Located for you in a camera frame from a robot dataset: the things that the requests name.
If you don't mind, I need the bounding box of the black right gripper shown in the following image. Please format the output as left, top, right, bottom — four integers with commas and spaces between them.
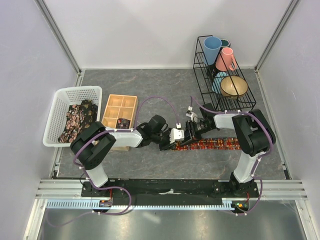
179, 120, 212, 146

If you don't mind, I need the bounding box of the multicolour patchwork tie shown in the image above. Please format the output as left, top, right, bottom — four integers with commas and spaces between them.
173, 137, 241, 151

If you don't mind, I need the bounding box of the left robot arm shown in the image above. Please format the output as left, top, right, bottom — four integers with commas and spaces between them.
70, 114, 185, 197

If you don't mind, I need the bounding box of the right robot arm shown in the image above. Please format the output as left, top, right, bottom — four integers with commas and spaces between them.
178, 104, 276, 197

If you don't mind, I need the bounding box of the wooden compartment box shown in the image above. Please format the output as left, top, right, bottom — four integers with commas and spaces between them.
101, 94, 139, 152

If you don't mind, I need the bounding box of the light blue cup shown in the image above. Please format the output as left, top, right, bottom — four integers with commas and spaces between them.
211, 71, 228, 94

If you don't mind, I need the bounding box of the wooden bowl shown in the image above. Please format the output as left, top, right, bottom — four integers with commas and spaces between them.
220, 75, 249, 99

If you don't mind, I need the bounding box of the pink mug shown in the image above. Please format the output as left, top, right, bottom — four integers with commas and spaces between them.
215, 47, 238, 72

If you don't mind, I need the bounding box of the black gold patterned tie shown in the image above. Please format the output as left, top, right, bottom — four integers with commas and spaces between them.
80, 99, 98, 131

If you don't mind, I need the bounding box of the blue plastic cup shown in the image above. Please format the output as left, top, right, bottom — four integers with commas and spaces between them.
203, 36, 222, 66

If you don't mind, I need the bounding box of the floral black pink tie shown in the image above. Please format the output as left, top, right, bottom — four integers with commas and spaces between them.
58, 104, 85, 144

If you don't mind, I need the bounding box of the dark green cup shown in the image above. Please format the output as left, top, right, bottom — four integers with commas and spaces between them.
221, 39, 231, 48

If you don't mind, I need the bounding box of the white plastic basket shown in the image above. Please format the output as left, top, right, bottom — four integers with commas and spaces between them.
42, 85, 103, 148

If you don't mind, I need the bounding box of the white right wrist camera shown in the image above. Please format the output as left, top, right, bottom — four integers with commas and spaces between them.
186, 106, 198, 123

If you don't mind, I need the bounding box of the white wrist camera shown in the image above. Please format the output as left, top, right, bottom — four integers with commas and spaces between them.
186, 106, 198, 123
169, 128, 185, 144

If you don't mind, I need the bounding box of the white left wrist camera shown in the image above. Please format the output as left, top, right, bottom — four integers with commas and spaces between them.
169, 128, 185, 144

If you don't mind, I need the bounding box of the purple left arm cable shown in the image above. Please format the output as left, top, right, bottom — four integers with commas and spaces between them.
46, 96, 182, 228

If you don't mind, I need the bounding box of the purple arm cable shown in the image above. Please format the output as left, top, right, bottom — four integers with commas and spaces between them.
46, 96, 182, 228
190, 96, 273, 217

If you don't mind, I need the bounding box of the black wire rack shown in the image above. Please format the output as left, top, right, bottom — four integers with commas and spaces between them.
193, 35, 257, 111

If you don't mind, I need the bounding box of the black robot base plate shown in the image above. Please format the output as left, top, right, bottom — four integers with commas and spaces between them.
81, 177, 260, 207

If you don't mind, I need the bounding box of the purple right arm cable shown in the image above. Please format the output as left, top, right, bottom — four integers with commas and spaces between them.
190, 96, 273, 217

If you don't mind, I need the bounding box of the slotted cable duct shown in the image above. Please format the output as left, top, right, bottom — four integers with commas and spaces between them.
46, 198, 250, 212

